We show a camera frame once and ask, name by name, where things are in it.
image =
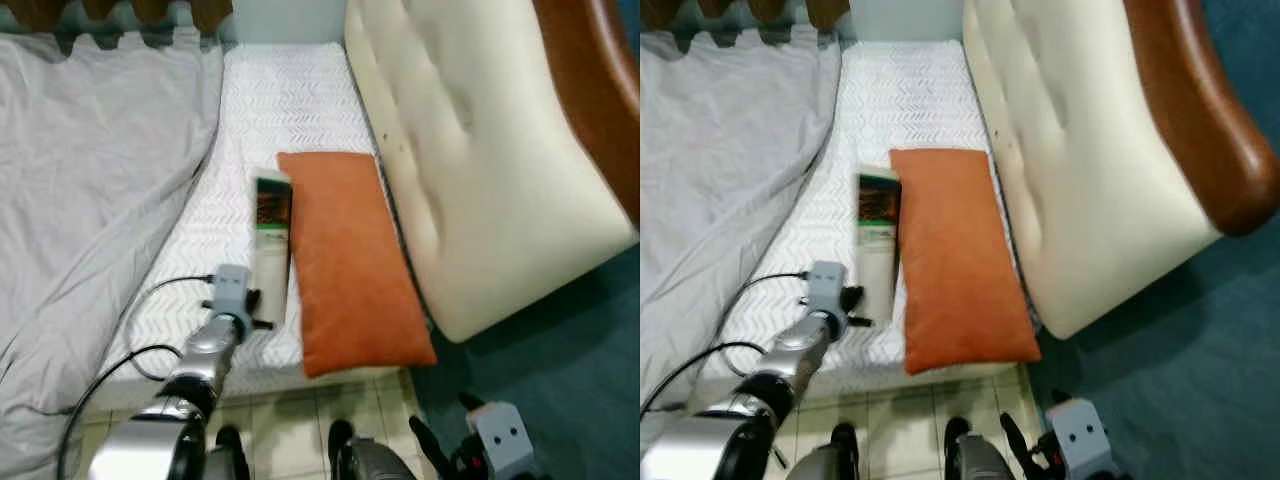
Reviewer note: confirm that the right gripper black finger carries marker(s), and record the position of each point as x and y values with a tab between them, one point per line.
1020	438
430	442
470	402
1057	398

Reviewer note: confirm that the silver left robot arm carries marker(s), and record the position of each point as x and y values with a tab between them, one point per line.
190	375
790	375

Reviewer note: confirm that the black grey robot right leg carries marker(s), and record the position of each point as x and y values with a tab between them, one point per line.
370	462
978	460

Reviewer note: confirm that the black grey robot leg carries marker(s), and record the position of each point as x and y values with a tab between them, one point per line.
370	462
842	455
228	455
978	460

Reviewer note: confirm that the cream bed base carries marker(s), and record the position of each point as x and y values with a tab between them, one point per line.
890	388
270	392

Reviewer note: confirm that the orange rectangular pillow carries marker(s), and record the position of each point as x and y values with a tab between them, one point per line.
960	265
350	270

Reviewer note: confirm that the black grey robot left leg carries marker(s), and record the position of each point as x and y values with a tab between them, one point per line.
842	455
228	455

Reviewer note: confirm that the grey bed sheet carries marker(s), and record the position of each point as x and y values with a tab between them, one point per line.
720	170
90	180

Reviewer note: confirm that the white chevron quilted mattress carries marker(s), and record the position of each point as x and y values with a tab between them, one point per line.
900	90
270	100

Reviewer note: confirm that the cream padded headboard cushion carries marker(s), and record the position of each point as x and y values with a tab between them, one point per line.
480	150
1090	150

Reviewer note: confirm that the brown curtain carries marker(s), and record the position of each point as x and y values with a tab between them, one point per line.
740	10
120	12

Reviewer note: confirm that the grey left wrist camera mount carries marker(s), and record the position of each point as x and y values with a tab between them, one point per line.
827	286
231	290

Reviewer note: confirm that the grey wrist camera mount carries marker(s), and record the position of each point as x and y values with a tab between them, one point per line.
1080	435
231	290
503	438
827	286

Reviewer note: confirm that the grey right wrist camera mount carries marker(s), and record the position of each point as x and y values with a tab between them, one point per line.
1080	435
503	438

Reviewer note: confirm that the brown wooden headboard frame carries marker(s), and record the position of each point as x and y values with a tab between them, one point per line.
595	90
1200	100

